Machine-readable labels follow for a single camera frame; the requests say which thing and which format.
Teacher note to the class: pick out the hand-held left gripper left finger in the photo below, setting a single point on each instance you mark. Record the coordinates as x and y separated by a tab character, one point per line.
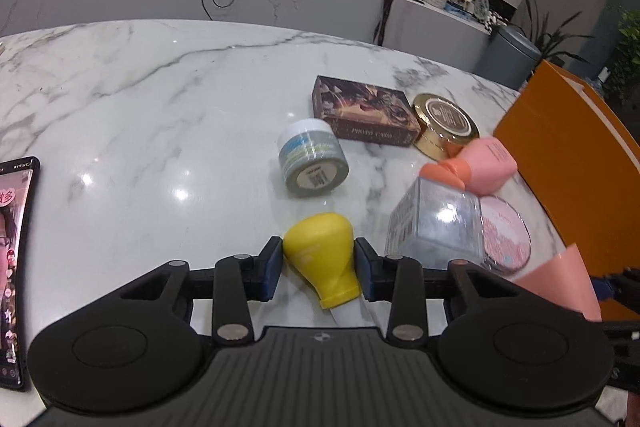
272	272

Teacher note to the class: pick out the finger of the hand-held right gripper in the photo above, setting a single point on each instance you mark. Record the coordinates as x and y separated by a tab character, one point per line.
602	288

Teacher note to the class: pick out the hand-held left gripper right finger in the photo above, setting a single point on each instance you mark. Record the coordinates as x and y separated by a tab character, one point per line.
364	272

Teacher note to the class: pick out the pink paper sheet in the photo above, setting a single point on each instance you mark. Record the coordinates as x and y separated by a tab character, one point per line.
560	282

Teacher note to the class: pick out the yellow capped white bottle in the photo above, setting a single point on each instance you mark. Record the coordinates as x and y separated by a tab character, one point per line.
320	252

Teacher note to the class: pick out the clear plastic box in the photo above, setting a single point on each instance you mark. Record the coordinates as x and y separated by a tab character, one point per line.
435	222

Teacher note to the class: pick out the pink round compact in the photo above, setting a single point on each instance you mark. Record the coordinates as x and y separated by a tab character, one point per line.
505	237

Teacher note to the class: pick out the grey white cream jar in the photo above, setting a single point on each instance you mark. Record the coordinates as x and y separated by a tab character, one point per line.
310	157

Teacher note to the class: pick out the orange storage box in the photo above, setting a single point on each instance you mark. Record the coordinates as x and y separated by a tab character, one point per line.
565	157

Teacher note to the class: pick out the pink bottle orange cap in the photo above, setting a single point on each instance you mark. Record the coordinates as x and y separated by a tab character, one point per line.
487	164

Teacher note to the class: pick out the brown printed card box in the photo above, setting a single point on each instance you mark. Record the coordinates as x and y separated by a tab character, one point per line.
360	107

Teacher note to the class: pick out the gold round tin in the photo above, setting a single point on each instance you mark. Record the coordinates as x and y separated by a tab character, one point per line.
445	119

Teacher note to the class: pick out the bushy green plant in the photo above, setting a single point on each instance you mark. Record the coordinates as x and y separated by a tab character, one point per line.
627	57

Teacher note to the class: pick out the grey trash bin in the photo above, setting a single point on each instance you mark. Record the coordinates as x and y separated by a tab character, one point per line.
507	57

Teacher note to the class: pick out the black smartphone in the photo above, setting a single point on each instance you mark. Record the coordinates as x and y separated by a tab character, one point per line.
12	282

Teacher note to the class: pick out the green leafy floor plant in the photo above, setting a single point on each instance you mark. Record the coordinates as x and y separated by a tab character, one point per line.
545	32

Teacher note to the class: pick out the patterned round fan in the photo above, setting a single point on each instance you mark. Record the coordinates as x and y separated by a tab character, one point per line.
482	6

